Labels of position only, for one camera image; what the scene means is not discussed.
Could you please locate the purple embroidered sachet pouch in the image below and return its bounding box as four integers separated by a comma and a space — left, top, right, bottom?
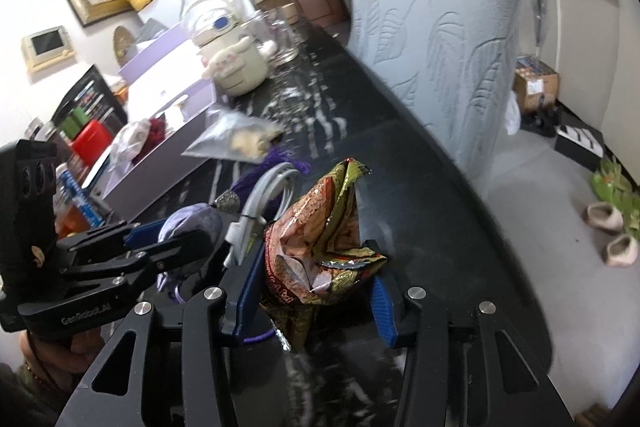
156, 202, 224, 303

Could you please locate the clear glass mug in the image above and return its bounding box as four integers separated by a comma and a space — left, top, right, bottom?
258, 9, 300, 68

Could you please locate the black menu stand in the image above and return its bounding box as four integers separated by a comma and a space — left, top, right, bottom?
51, 65, 128, 136

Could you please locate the clear zip bag with snacks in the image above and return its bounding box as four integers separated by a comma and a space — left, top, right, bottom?
182, 105, 284, 165

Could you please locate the white usb cable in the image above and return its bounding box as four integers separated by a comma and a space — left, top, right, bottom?
222, 161, 304, 268

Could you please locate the green gold cereal packet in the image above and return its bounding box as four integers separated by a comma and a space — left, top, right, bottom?
262, 158, 387, 351

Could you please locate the white bread print snack bag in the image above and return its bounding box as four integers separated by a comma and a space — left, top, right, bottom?
110, 119, 151, 167

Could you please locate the blue white tablet tube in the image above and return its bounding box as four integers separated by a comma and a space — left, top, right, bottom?
56, 162, 104, 229

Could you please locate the cardboard box on floor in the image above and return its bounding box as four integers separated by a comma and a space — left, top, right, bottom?
513, 55, 560, 114

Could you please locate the red knitted yarn ball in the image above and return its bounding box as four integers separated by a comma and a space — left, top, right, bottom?
145, 115, 166, 150

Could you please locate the pink slipper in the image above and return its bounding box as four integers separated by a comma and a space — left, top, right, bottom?
604, 234, 639, 268
584, 202, 624, 234

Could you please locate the cream cartoon dog kettle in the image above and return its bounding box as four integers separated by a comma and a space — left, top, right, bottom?
181, 0, 278, 98

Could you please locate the red plastic container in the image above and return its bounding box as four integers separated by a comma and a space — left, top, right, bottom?
72, 120, 113, 167

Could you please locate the white cabinet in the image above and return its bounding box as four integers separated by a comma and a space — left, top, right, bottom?
540, 0, 639, 181

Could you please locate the lavender gift box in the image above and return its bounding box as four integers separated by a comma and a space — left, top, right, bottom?
84, 25, 217, 221

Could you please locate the wall intercom panel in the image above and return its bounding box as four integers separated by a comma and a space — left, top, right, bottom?
21, 26, 75, 74

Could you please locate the operator left hand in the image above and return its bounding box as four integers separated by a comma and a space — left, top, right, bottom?
18, 329, 104, 391

